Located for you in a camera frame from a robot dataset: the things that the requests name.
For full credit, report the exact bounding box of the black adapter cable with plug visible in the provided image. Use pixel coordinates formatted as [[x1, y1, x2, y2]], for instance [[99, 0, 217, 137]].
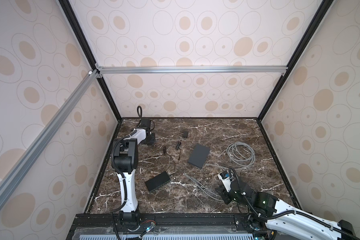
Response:
[[161, 145, 178, 175]]

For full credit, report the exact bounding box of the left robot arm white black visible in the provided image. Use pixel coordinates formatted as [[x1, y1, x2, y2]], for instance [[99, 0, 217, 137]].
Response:
[[111, 106, 156, 226]]

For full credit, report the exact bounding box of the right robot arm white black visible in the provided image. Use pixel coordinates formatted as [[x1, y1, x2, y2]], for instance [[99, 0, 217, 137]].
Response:
[[216, 168, 358, 240]]

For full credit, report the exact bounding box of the black power adapter far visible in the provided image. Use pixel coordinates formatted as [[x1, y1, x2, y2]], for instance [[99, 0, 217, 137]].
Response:
[[182, 130, 189, 139]]

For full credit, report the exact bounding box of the small circuit board with LEDs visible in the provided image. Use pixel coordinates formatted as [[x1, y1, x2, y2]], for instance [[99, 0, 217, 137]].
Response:
[[139, 221, 156, 239]]

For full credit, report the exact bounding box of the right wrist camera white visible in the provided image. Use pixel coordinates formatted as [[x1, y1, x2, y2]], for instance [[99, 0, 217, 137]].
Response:
[[218, 170, 235, 193]]

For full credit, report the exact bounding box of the grey ethernet cable bundle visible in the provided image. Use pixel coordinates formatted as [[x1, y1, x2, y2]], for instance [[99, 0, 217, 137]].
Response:
[[205, 140, 256, 172]]

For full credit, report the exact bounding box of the square dark grey switch box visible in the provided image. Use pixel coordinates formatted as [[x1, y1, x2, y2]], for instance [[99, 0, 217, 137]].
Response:
[[188, 144, 211, 169]]

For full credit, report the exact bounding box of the horizontal aluminium rail back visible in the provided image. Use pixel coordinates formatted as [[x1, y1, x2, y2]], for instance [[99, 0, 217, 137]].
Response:
[[91, 65, 288, 76]]

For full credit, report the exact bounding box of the diagonal aluminium rail left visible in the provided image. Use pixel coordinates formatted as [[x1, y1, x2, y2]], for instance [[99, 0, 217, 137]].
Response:
[[0, 70, 100, 211]]

